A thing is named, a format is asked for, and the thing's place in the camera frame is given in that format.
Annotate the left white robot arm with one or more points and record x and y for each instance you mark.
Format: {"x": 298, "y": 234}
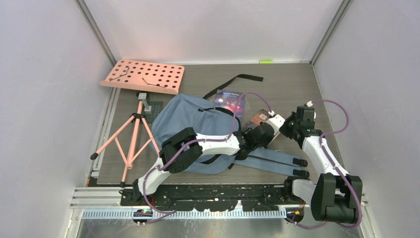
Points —
{"x": 181, "y": 150}

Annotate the pink perforated music stand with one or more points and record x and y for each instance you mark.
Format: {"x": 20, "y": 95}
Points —
{"x": 144, "y": 77}

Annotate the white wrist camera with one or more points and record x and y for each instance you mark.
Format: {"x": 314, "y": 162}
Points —
{"x": 276, "y": 121}
{"x": 311, "y": 105}

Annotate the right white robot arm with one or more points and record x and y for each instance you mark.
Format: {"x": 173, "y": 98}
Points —
{"x": 336, "y": 197}

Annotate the blue student backpack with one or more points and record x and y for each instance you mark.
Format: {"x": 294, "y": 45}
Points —
{"x": 207, "y": 118}

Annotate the dark paperback book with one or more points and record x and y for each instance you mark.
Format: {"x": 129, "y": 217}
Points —
{"x": 260, "y": 117}

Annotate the white ribbed cable duct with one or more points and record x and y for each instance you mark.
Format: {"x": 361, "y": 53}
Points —
{"x": 149, "y": 214}

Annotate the purple paperback book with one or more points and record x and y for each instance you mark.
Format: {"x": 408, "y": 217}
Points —
{"x": 230, "y": 100}

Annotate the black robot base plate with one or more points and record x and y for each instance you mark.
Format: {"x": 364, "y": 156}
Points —
{"x": 214, "y": 197}

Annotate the green tape piece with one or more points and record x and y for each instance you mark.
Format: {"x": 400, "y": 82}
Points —
{"x": 265, "y": 62}

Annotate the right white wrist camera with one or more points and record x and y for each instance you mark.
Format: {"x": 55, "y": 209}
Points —
{"x": 311, "y": 105}

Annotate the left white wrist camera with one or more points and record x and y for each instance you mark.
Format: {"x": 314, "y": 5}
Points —
{"x": 276, "y": 121}

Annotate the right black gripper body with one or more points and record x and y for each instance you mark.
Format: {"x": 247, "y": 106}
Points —
{"x": 288, "y": 128}

